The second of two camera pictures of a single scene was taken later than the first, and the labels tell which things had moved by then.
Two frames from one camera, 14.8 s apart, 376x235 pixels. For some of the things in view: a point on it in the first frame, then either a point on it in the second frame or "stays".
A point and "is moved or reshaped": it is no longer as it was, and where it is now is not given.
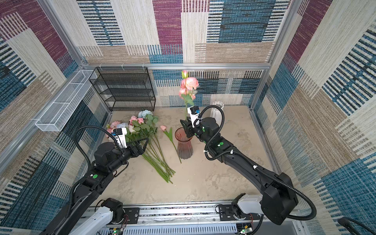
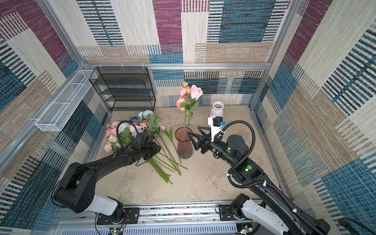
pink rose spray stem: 188,85 is moved or reshaped
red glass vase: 185,150 stays
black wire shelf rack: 125,88 stays
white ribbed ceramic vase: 217,113 stays
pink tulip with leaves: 163,128 stays
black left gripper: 139,151 → 156,149
